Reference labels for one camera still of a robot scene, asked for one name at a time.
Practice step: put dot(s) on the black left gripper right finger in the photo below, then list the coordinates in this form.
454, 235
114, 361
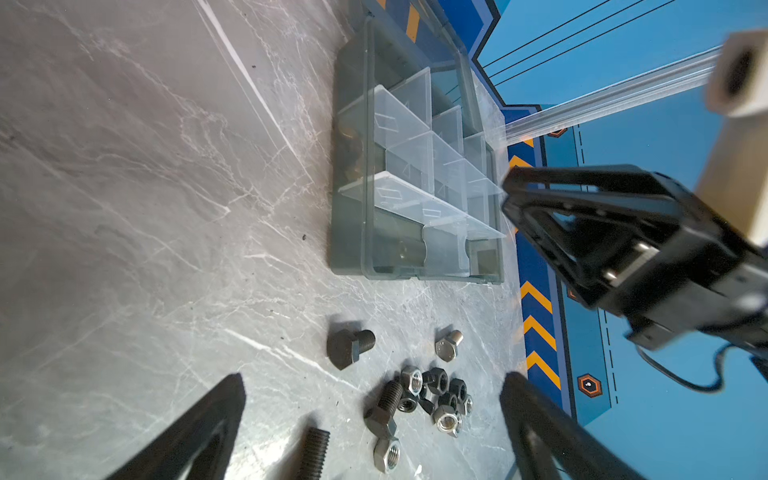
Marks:
547, 442

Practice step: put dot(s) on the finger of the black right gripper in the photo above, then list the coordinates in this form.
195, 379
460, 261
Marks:
576, 192
578, 245

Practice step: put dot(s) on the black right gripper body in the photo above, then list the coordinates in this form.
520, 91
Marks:
684, 268

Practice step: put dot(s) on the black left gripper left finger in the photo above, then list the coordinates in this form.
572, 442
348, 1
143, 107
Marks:
199, 444

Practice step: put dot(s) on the silver hex nut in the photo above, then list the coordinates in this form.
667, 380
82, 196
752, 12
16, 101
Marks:
447, 420
386, 454
412, 380

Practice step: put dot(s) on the small silver hex bolt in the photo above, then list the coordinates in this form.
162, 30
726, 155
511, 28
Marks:
446, 347

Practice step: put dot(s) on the black threaded bolt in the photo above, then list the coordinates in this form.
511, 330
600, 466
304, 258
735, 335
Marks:
313, 456

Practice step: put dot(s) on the large black hex bolt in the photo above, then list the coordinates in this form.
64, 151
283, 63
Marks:
345, 347

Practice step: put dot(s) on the clear grey compartment organizer box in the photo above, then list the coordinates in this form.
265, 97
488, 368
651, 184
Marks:
414, 192

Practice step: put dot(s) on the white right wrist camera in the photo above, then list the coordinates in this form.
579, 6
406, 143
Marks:
734, 181

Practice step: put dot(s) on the aluminium corner frame post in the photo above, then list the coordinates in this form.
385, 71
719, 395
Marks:
677, 77

